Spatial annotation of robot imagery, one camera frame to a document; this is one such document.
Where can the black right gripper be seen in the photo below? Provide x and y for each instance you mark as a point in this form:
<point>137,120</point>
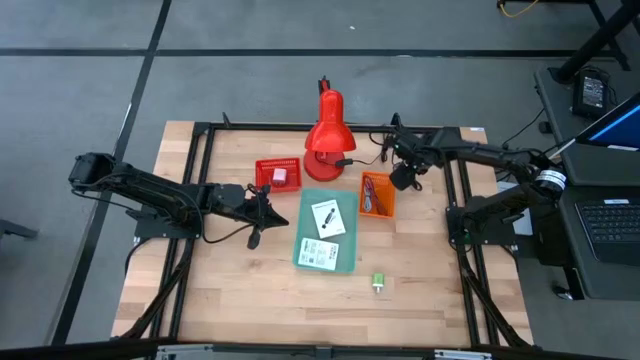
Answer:
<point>420,150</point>

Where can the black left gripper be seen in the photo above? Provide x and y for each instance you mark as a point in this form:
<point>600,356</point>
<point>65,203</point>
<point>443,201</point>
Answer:
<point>235,202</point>

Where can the white card with black print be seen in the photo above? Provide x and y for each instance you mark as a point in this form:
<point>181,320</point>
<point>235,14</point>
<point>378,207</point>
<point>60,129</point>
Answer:
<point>328,218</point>

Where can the white box with barcode label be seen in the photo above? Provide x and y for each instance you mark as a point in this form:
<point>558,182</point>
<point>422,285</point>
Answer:
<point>318,254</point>

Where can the green and white charger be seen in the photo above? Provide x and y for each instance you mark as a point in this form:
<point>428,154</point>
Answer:
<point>377,280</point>

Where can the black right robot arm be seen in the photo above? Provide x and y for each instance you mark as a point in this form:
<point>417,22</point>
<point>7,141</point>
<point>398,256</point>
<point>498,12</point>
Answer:
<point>490,152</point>

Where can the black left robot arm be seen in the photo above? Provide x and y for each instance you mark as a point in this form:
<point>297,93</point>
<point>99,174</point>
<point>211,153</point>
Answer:
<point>150,187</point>

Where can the teal translucent plastic bin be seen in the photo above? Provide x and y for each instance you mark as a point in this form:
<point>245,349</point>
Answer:
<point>350,250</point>

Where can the red plastic basket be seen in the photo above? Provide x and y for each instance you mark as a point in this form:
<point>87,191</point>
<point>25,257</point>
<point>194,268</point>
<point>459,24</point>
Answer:
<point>295,175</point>

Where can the orange plastic basket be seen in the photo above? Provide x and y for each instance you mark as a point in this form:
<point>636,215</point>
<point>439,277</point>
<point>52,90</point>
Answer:
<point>390,200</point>

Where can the red desk lamp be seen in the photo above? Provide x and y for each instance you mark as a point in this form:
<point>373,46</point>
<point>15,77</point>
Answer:
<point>330,135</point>

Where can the white paper sheet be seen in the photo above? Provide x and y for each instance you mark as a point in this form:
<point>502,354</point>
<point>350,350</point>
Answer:
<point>524,225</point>

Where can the dark grey side desk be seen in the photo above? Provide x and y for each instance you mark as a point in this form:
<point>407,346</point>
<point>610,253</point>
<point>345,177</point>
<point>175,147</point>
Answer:
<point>555,105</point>

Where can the black power adapter brick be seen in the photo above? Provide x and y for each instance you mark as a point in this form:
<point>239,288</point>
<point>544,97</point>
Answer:
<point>592,92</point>

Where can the computer monitor with blue screen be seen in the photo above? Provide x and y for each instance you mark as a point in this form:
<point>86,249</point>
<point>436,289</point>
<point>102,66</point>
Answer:
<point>620,125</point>

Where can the black laptop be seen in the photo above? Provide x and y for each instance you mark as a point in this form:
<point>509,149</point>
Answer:
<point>615,225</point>

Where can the dark chair base leg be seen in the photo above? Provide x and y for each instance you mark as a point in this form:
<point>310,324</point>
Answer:
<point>15,229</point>

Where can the black crossbar with silver brackets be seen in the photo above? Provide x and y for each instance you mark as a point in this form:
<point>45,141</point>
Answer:
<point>50,354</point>

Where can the black aluminium table frame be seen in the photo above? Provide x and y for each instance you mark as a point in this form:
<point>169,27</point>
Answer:
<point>260,127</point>

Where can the black diagonal stand post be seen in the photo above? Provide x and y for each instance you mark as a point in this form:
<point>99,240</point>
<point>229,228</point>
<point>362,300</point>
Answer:
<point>600,37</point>

